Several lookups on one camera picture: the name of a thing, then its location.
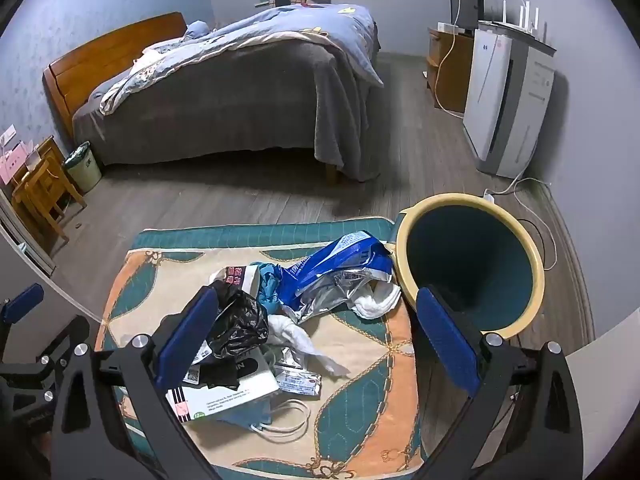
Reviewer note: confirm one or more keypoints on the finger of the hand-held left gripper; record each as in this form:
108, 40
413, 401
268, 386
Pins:
70, 340
22, 302

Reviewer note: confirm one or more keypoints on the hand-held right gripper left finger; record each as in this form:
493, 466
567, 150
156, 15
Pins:
187, 335

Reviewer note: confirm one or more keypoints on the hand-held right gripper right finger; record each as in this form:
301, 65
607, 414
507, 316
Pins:
447, 345

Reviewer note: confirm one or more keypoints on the black plastic bag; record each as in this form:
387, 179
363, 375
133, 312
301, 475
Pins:
240, 320

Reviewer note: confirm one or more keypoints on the red printed white packet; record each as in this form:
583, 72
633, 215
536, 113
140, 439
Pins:
235, 275

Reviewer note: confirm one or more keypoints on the white cloth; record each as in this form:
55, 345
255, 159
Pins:
375, 302

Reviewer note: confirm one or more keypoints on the teal waste bin yellow rim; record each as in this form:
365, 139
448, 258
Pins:
470, 255

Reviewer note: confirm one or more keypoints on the blue silver foil bag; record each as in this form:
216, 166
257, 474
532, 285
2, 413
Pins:
325, 265

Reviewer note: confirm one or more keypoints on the white printed box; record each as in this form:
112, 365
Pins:
235, 397

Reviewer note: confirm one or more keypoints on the teal blue cloth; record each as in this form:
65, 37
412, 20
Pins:
267, 285

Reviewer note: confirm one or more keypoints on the teal orange patterned mat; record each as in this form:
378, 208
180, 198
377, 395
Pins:
360, 390

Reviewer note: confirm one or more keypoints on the blue face mask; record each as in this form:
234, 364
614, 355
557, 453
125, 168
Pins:
255, 417

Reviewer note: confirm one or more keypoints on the white crumpled tissue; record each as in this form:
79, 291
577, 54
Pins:
300, 337

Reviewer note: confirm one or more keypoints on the wooden nightstand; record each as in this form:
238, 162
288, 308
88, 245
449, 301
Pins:
42, 190

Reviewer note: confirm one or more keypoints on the small white blue packet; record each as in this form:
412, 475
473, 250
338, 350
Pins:
297, 384

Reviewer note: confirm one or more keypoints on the pink box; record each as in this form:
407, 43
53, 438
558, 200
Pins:
12, 162

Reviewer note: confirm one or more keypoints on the small green lined bin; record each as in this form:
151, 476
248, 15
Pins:
85, 167

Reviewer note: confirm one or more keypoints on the white power strip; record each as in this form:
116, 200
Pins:
488, 195

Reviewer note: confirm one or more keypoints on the white board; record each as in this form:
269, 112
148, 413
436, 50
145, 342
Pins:
610, 385

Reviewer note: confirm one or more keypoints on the bed with grey blanket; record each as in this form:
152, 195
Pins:
225, 110

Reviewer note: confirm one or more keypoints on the white air purifier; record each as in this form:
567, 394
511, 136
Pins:
495, 95

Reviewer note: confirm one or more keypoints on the wooden cabinet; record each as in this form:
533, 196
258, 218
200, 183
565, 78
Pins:
452, 75

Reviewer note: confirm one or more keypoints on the blue pillow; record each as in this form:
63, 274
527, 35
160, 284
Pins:
197, 28

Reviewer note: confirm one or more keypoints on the light blue quilt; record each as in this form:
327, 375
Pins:
310, 25

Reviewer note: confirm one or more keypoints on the white router with antennas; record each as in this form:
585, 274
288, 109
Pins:
522, 20

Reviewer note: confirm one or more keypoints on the wooden bed frame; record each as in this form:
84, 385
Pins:
100, 55

